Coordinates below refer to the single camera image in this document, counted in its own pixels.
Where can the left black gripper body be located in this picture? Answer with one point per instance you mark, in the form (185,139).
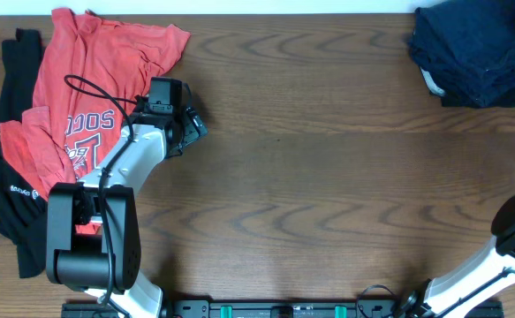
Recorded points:
(190,128)

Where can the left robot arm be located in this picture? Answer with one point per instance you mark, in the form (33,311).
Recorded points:
(93,238)

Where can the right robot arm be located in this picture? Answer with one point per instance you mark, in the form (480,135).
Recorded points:
(476,280)

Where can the red printed t-shirt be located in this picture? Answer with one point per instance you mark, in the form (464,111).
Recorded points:
(90,72)

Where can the black t-shirt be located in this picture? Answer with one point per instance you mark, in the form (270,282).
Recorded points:
(23,217)

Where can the folded navy garment pile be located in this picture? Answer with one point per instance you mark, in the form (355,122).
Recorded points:
(465,50)

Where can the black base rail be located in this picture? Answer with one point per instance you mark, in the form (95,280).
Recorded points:
(205,309)

